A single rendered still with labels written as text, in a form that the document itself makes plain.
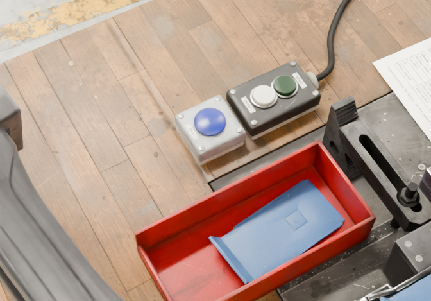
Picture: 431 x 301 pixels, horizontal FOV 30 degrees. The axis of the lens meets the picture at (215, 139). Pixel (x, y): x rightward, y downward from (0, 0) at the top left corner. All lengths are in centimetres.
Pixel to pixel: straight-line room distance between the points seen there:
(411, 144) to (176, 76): 32
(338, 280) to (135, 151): 30
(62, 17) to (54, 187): 137
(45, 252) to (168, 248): 43
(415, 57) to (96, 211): 48
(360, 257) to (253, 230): 13
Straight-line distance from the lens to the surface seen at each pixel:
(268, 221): 98
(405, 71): 113
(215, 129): 100
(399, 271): 94
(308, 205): 99
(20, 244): 55
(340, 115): 98
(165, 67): 110
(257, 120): 102
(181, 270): 95
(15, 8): 240
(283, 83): 104
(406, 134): 107
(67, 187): 102
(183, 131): 101
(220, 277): 95
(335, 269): 97
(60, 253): 55
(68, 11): 236
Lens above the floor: 179
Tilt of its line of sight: 59 degrees down
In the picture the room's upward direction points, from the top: 1 degrees clockwise
